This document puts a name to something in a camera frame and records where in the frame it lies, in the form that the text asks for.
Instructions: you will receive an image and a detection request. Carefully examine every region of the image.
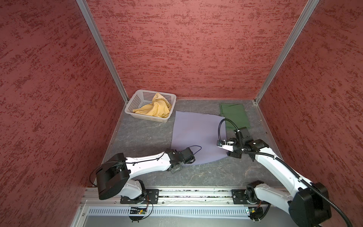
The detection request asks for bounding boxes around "right small circuit board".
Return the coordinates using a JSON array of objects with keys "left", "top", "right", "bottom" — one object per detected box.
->
[{"left": 249, "top": 207, "right": 264, "bottom": 221}]

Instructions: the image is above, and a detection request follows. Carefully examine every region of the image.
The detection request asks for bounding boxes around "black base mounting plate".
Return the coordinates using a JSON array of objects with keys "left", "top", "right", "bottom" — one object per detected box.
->
[
  {"left": 120, "top": 189, "right": 160, "bottom": 205},
  {"left": 231, "top": 189, "right": 268, "bottom": 205}
]

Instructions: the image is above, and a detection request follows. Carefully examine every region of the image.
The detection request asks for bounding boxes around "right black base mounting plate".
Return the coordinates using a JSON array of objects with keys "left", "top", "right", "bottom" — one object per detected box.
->
[{"left": 231, "top": 189, "right": 268, "bottom": 205}]

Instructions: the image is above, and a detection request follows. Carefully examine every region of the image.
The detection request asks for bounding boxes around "small circuit board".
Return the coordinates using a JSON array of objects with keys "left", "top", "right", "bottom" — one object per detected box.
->
[
  {"left": 249, "top": 207, "right": 264, "bottom": 221},
  {"left": 130, "top": 207, "right": 147, "bottom": 215}
]

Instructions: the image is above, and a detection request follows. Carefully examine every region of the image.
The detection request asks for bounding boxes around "right aluminium corner post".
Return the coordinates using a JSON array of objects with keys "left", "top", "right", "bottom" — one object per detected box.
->
[{"left": 254, "top": 0, "right": 319, "bottom": 105}]

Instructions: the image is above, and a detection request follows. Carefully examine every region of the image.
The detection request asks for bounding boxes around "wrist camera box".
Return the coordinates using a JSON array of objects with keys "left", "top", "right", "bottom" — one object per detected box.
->
[
  {"left": 181, "top": 147, "right": 195, "bottom": 164},
  {"left": 217, "top": 141, "right": 236, "bottom": 152}
]

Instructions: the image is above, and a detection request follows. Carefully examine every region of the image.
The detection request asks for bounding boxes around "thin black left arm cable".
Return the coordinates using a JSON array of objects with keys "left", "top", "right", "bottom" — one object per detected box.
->
[{"left": 89, "top": 145, "right": 202, "bottom": 188}]

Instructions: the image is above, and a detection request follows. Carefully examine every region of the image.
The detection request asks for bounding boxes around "yellow skirt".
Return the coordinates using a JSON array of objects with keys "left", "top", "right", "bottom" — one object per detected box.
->
[{"left": 133, "top": 93, "right": 172, "bottom": 118}]

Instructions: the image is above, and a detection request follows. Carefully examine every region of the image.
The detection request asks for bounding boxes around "aluminium front rail frame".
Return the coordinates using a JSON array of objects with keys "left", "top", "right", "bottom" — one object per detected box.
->
[{"left": 69, "top": 186, "right": 322, "bottom": 227}]

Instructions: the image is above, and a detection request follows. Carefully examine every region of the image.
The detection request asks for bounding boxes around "aluminium corner post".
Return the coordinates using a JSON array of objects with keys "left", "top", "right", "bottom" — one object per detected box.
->
[
  {"left": 254, "top": 0, "right": 319, "bottom": 105},
  {"left": 76, "top": 0, "right": 129, "bottom": 104}
]

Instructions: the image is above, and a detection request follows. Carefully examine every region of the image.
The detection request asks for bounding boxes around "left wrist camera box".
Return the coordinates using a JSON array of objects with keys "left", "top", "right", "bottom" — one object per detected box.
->
[{"left": 181, "top": 147, "right": 195, "bottom": 164}]

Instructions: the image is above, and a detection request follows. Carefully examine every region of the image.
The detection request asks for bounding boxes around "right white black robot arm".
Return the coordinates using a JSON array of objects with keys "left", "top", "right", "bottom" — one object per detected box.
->
[{"left": 217, "top": 127, "right": 332, "bottom": 227}]

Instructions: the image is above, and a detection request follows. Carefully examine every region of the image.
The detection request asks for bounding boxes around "left small circuit board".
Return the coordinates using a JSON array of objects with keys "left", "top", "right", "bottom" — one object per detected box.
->
[{"left": 130, "top": 207, "right": 147, "bottom": 215}]

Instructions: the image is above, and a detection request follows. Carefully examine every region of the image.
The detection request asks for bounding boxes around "white plastic laundry basket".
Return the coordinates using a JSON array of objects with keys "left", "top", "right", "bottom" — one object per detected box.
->
[{"left": 124, "top": 89, "right": 177, "bottom": 123}]

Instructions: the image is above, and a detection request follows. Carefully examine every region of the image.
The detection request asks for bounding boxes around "lavender skirt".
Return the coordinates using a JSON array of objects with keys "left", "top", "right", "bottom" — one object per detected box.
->
[{"left": 171, "top": 111, "right": 227, "bottom": 166}]

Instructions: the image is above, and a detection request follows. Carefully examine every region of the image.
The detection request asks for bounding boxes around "green skirt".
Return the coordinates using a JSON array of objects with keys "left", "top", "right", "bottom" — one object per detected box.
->
[{"left": 219, "top": 103, "right": 251, "bottom": 128}]

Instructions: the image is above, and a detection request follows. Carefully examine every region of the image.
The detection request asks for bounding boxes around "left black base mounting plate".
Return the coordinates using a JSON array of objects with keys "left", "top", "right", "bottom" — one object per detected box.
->
[{"left": 120, "top": 189, "right": 160, "bottom": 205}]

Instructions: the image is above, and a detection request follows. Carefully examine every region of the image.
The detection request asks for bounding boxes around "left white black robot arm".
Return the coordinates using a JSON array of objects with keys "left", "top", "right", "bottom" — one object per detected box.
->
[{"left": 94, "top": 148, "right": 195, "bottom": 203}]

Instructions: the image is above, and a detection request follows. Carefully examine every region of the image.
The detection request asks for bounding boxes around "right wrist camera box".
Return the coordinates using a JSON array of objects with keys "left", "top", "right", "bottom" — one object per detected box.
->
[{"left": 217, "top": 141, "right": 236, "bottom": 152}]

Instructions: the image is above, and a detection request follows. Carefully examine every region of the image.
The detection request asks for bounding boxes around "left aluminium corner post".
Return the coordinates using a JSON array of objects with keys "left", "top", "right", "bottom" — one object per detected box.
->
[{"left": 76, "top": 0, "right": 129, "bottom": 104}]

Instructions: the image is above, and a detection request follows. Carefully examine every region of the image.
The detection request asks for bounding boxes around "black corrugated cable conduit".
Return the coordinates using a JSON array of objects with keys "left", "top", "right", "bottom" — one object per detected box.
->
[{"left": 217, "top": 118, "right": 354, "bottom": 227}]

